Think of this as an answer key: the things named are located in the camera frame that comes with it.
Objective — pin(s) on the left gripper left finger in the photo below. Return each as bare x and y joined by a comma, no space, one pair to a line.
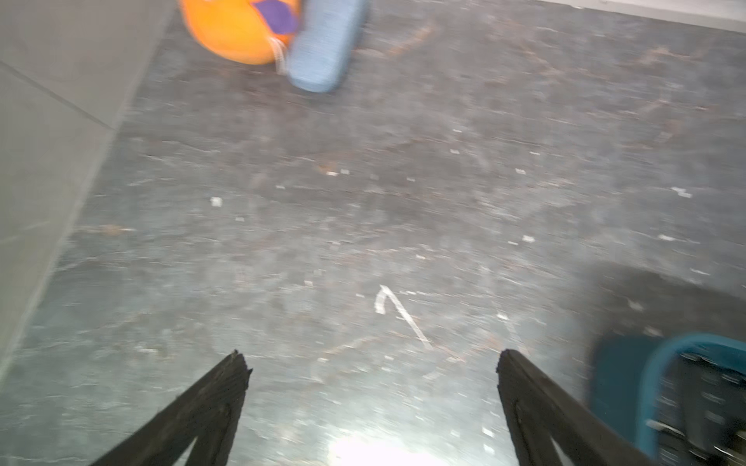
202,421

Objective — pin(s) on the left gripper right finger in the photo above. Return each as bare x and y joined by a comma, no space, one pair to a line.
544,420

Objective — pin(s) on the teal storage tray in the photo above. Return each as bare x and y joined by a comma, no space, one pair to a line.
681,401

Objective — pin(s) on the orange plush toy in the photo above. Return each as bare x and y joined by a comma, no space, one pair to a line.
245,31

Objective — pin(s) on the blue glasses case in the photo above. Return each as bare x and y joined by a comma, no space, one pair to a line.
320,54

